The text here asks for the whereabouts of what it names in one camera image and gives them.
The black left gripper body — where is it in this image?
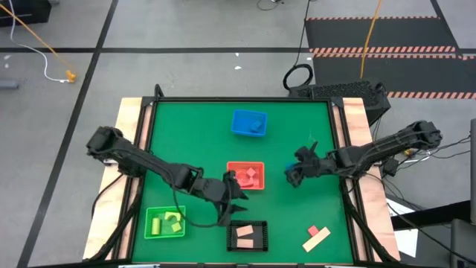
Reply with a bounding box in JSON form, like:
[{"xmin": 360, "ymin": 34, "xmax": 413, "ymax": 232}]
[{"xmin": 191, "ymin": 170, "xmax": 237, "ymax": 227}]

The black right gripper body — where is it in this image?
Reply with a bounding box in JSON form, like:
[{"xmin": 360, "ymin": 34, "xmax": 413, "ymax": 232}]
[{"xmin": 301, "ymin": 141, "xmax": 338, "ymax": 179}]

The red plastic basket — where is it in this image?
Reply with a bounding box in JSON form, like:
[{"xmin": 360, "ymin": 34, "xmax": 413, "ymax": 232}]
[{"xmin": 225, "ymin": 161, "xmax": 266, "ymax": 191}]

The black plastic basket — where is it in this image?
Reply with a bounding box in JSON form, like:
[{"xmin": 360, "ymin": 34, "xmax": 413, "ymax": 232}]
[{"xmin": 226, "ymin": 218, "xmax": 269, "ymax": 252}]

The green table mat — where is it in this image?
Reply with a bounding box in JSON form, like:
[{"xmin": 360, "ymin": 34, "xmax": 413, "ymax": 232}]
[{"xmin": 130, "ymin": 100, "xmax": 354, "ymax": 264}]

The wooden table side board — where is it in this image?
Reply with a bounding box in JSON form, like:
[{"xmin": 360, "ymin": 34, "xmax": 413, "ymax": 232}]
[
  {"xmin": 82, "ymin": 97, "xmax": 153, "ymax": 261},
  {"xmin": 332, "ymin": 97, "xmax": 402, "ymax": 262}
]

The green plastic basket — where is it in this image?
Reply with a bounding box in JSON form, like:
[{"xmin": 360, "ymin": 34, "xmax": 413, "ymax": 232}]
[{"xmin": 144, "ymin": 205, "xmax": 187, "ymax": 240}]

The long natural wood plank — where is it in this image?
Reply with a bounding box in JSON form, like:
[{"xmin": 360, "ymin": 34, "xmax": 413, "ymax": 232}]
[{"xmin": 301, "ymin": 226, "xmax": 332, "ymax": 254}]

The blue plastic basket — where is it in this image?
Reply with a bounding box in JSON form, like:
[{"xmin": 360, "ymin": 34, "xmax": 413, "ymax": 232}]
[{"xmin": 231, "ymin": 109, "xmax": 268, "ymax": 138}]

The black computer tower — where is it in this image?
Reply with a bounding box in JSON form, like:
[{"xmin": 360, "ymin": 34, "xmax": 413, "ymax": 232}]
[{"xmin": 288, "ymin": 80, "xmax": 392, "ymax": 127}]

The white paper sheet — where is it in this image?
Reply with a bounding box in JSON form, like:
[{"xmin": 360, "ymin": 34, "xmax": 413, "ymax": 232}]
[{"xmin": 386, "ymin": 199, "xmax": 419, "ymax": 258}]

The black hazard-striped floor mat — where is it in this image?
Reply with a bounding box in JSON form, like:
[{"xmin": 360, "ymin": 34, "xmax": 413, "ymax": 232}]
[
  {"xmin": 313, "ymin": 54, "xmax": 476, "ymax": 100},
  {"xmin": 304, "ymin": 16, "xmax": 459, "ymax": 50}
]

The dark grey equipment box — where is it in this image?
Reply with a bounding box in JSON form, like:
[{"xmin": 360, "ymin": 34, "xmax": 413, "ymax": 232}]
[{"xmin": 449, "ymin": 218, "xmax": 476, "ymax": 268}]

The black cabinet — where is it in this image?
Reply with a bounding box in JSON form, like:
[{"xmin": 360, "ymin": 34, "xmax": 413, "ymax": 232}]
[{"xmin": 0, "ymin": 0, "xmax": 52, "ymax": 28}]

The black coiled floor cable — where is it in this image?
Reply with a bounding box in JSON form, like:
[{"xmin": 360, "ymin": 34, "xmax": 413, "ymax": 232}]
[{"xmin": 282, "ymin": 0, "xmax": 315, "ymax": 92}]

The orange hanging cable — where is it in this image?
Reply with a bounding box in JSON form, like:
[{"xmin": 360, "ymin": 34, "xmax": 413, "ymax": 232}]
[
  {"xmin": 0, "ymin": 2, "xmax": 74, "ymax": 74},
  {"xmin": 359, "ymin": 0, "xmax": 384, "ymax": 81}
]

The grey vertical post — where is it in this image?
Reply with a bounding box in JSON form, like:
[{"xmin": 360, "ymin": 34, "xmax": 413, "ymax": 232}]
[{"xmin": 470, "ymin": 118, "xmax": 476, "ymax": 224}]

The white floor cable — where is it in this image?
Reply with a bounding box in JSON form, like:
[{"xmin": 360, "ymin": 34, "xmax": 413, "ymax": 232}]
[{"xmin": 9, "ymin": 0, "xmax": 68, "ymax": 83}]

